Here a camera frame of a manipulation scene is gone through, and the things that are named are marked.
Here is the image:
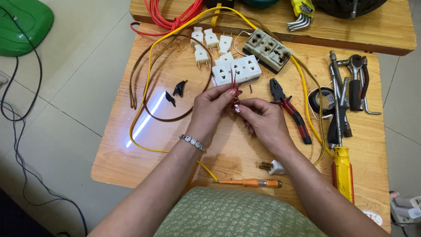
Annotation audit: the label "white power strip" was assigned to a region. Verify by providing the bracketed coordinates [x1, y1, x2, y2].
[389, 191, 421, 228]

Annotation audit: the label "orange tester screwdriver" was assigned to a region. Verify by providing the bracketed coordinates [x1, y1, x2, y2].
[211, 178, 282, 189]

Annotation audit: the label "thin white wire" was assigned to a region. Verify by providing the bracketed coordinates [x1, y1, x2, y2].
[233, 31, 253, 57]

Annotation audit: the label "red and black pliers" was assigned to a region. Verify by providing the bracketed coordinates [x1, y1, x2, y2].
[269, 78, 312, 145]

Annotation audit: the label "yellow hex key set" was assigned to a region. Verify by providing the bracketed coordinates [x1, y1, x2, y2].
[286, 0, 315, 32]

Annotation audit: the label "teal round object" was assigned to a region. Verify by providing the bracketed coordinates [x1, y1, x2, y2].
[242, 0, 281, 9]

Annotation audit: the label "black floor cables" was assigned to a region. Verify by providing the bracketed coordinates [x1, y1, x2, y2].
[0, 7, 89, 237]

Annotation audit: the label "person's right hand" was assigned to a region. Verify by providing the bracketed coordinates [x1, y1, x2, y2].
[232, 97, 297, 154]

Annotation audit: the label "white two-pin plug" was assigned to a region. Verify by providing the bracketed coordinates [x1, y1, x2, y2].
[190, 27, 204, 50]
[203, 28, 220, 52]
[194, 44, 210, 70]
[218, 32, 233, 55]
[214, 52, 235, 66]

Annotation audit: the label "black round device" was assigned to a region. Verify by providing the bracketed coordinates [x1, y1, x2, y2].
[312, 0, 389, 20]

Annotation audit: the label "white plug brass flat pins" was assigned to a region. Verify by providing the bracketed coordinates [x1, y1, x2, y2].
[259, 160, 287, 176]

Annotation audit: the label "brown twin wire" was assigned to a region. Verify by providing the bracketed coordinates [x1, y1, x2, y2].
[129, 33, 242, 122]

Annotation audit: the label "round white sticker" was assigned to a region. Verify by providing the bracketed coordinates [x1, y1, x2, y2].
[361, 210, 384, 226]

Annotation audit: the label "green patterned garment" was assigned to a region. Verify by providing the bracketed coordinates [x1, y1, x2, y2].
[153, 187, 329, 237]

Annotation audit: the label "silver stone bracelet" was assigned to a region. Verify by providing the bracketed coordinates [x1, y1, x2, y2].
[179, 134, 207, 152]

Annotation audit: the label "black insulating tape roll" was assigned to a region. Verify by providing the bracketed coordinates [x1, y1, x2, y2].
[308, 86, 337, 116]

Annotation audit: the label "person's left hand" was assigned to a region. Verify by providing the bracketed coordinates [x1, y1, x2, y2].
[187, 83, 243, 147]

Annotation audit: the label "green plastic base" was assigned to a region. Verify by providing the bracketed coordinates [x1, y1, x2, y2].
[0, 0, 55, 57]

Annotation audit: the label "black box yellow strap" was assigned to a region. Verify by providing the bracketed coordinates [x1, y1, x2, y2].
[205, 0, 236, 27]

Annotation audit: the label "red cable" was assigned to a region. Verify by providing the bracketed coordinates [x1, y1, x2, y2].
[130, 0, 206, 37]

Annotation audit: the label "clean white socket block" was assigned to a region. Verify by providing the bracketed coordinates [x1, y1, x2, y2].
[211, 55, 262, 87]

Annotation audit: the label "steel bent hex key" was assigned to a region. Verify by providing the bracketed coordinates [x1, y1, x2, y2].
[359, 66, 382, 116]

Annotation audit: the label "black handled screwdriver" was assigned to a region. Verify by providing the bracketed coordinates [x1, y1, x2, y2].
[327, 77, 350, 149]

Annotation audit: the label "dirty socket strip black base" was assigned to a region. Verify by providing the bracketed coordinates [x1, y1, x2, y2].
[242, 29, 293, 75]

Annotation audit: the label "yellow cable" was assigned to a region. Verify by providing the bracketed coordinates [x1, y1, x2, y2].
[128, 6, 334, 182]

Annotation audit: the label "yellow handled screwdriver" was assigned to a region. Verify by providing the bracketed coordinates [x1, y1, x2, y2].
[329, 63, 355, 205]

